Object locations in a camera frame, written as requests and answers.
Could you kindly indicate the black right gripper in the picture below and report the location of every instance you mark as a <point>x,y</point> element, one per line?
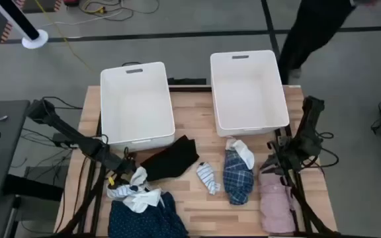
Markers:
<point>285,158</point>

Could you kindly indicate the plain white sock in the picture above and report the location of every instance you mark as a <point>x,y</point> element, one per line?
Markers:
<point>245,152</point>

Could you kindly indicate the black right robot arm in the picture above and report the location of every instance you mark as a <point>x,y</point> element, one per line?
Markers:
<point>309,132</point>

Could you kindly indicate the white perforated plastic basket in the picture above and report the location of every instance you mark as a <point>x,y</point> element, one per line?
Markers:
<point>248,92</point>
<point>137,105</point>

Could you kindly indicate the black garment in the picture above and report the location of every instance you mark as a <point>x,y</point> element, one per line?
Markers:
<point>172,158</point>

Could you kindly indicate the black aluminium table frame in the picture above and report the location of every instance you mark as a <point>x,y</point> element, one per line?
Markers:
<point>94,201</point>

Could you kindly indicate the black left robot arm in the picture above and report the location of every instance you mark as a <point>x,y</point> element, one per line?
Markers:
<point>74,139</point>

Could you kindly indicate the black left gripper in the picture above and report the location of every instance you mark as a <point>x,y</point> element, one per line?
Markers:
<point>123,166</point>

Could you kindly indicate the blue plaid garment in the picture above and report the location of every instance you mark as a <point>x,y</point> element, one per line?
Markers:
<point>238,182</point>

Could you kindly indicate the white pole with round base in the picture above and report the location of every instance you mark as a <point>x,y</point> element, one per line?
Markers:
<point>33,39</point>

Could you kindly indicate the white blue striped cloth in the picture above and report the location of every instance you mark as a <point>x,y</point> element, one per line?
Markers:
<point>119,192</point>

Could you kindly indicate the navy dotted garment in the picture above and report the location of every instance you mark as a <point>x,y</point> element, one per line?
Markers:
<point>147,223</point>

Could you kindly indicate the pink shirt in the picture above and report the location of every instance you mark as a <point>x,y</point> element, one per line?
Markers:
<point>276,205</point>

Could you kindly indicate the small white striped sock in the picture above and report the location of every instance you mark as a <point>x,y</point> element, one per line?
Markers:
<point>207,176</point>

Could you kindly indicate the person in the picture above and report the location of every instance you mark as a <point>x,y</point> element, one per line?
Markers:
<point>313,29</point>

